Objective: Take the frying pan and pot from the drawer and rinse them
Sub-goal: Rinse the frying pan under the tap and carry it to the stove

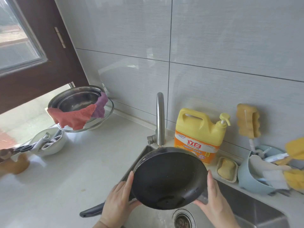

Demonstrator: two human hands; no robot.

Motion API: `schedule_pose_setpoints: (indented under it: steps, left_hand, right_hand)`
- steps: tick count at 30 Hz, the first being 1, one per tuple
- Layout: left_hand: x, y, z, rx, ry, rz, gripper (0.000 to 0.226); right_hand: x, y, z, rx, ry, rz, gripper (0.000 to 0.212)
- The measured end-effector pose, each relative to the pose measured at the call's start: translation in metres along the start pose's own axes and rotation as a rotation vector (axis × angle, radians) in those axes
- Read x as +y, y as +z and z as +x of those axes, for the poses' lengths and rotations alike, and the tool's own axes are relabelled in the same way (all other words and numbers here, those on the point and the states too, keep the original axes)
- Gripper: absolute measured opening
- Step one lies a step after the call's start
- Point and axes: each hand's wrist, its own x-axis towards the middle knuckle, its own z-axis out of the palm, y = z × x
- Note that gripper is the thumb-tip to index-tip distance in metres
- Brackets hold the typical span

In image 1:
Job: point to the person's left hand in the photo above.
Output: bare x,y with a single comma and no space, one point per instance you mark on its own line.
116,204

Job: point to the person's right hand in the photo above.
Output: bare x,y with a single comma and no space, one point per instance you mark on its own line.
218,208

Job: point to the black frying pan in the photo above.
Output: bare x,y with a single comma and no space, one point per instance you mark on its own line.
168,178

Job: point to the person's left forearm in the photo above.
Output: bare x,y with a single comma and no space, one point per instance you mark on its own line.
99,225

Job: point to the steel sink strainer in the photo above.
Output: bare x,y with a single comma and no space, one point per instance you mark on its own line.
184,220

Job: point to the steel sink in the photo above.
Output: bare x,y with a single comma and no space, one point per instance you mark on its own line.
256,211

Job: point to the yellow soap in dish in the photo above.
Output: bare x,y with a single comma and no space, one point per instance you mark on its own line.
236,173

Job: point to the light blue utensil holder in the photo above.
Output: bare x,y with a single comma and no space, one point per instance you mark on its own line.
247,180

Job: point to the yellow soap bar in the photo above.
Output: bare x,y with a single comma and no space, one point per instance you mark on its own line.
226,168

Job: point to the white scrub brush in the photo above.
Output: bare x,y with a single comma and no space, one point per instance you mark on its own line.
276,180

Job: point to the small yellow sponge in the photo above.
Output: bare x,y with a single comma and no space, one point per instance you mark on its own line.
295,180

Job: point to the white ceramic bowl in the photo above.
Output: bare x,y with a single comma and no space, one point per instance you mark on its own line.
57,147

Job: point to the yellow detergent jug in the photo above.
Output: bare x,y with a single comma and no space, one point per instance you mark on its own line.
197,125

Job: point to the tan sponge brush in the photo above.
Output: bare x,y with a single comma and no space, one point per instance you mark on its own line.
248,121

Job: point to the red cloth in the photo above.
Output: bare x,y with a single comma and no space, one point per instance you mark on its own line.
71,118

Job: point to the steel faucet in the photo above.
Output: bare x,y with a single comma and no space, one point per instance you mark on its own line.
160,116

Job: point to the purple cloth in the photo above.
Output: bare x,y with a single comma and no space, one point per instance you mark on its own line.
101,106

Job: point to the long yellow sponge brush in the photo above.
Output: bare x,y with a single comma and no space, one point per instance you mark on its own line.
295,147

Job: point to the wooden mortar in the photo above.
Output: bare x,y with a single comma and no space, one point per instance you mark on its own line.
14,167

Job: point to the dark brown framed window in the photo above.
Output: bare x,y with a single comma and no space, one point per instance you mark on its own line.
52,68

